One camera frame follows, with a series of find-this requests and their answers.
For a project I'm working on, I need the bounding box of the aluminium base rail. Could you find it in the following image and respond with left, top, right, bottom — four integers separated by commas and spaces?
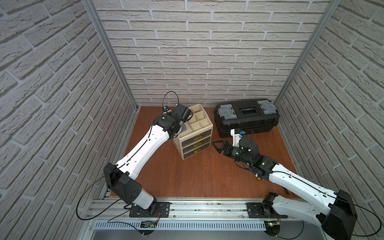
86, 197, 332, 232

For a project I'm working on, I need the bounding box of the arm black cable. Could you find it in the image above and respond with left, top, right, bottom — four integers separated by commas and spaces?
75, 167, 127, 222
329, 194, 382, 238

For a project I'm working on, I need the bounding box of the beige drawer organizer cabinet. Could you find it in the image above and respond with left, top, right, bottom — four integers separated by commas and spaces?
173, 104, 213, 160

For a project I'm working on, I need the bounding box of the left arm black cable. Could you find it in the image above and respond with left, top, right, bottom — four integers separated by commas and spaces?
75, 167, 127, 222

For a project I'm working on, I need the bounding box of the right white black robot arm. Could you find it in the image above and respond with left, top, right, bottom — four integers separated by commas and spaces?
213, 137, 358, 240

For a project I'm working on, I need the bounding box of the black plastic toolbox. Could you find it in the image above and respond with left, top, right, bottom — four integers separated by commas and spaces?
214, 99, 280, 138

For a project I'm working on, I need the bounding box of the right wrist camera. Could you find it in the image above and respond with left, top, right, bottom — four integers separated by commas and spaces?
231, 129, 245, 147

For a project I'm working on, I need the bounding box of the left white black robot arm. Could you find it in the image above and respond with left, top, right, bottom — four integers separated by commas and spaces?
104, 104, 193, 216

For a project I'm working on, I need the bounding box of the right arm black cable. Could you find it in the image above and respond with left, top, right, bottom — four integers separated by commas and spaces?
329, 194, 382, 238

